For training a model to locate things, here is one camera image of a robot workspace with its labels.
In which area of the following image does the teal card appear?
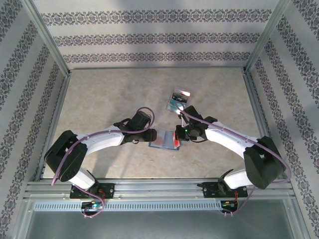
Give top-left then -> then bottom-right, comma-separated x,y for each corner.
166,102 -> 186,112

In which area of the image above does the dark card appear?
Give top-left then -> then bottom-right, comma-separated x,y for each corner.
170,92 -> 189,104

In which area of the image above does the white and red card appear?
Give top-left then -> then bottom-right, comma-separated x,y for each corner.
174,86 -> 192,97

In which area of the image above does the clear packet with colourful contents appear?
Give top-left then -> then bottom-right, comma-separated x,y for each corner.
165,85 -> 193,113

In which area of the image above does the grey metal sheet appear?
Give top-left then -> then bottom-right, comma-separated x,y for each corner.
24,211 -> 300,239

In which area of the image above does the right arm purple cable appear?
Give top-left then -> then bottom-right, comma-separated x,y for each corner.
176,103 -> 292,219

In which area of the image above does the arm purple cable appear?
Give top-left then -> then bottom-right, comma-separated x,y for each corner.
176,103 -> 292,219
51,107 -> 158,220

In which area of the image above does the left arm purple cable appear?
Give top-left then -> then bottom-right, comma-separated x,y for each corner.
51,107 -> 158,220

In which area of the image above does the wide aluminium base rail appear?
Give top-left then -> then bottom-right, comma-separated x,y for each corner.
23,177 -> 294,201

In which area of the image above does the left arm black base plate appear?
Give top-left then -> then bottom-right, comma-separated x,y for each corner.
69,183 -> 116,200

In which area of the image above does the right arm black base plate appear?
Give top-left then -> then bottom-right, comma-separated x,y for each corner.
203,181 -> 248,199

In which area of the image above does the thin aluminium table edge rail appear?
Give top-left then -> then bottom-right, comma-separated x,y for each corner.
68,66 -> 246,72

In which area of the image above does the aluminium side rail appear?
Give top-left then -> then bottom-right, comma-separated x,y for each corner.
33,73 -> 72,182
243,71 -> 285,180

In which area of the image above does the slotted grey cable duct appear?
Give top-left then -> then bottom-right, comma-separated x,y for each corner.
33,200 -> 241,212

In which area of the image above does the aluminium corner post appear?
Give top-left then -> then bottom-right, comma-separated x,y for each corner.
19,0 -> 72,78
243,0 -> 292,75

